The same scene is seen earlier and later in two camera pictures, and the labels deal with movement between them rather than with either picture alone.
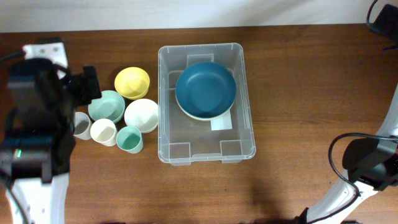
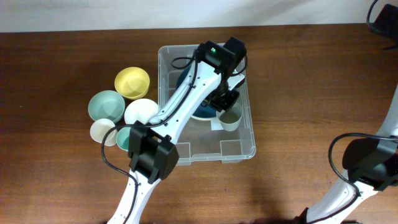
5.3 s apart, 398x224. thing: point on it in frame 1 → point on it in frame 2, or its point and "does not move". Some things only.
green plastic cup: [129, 139] does not move
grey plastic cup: [83, 127] → [230, 120]
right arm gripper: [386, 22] does not move
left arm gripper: [78, 86] → [224, 106]
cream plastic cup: [104, 132] does not move
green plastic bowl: [110, 106] does not move
